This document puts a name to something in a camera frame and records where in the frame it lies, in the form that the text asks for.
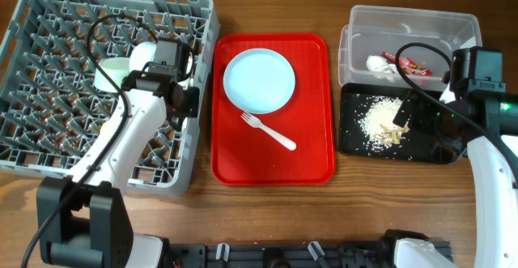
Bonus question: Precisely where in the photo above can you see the rice and food scraps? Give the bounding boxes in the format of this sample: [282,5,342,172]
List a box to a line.
[359,96,410,152]

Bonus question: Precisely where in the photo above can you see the red snack wrapper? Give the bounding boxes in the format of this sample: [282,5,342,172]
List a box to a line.
[381,51,432,76]

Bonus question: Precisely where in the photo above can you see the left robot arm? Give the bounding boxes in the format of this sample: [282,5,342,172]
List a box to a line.
[33,70,201,267]

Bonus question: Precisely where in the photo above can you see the green saucer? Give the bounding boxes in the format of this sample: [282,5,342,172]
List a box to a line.
[93,57,130,93]

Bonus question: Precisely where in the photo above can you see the black waste tray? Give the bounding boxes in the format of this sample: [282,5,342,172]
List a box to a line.
[339,83,462,164]

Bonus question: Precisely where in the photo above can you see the grey dishwasher rack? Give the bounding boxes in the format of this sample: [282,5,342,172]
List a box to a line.
[1,0,220,196]

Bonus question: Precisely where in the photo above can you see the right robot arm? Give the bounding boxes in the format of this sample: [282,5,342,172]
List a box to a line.
[393,135,517,268]

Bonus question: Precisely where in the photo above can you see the yellow cup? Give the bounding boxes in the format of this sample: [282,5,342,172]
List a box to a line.
[100,121,110,134]

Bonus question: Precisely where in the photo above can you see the red serving tray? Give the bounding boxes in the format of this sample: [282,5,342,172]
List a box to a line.
[210,33,336,185]

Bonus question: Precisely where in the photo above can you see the pink plastic fork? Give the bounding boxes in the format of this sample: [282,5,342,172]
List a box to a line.
[240,112,297,151]

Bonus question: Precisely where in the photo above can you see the light blue bowl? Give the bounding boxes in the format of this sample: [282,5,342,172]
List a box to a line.
[129,41,157,71]

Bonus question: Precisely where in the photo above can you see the clear plastic bin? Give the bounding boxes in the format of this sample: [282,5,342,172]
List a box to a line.
[338,5,482,87]

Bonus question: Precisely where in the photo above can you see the white napkin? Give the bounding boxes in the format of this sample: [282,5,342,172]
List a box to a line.
[366,55,397,74]

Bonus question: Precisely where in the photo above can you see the light blue plate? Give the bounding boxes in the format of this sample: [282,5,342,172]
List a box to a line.
[223,48,295,114]

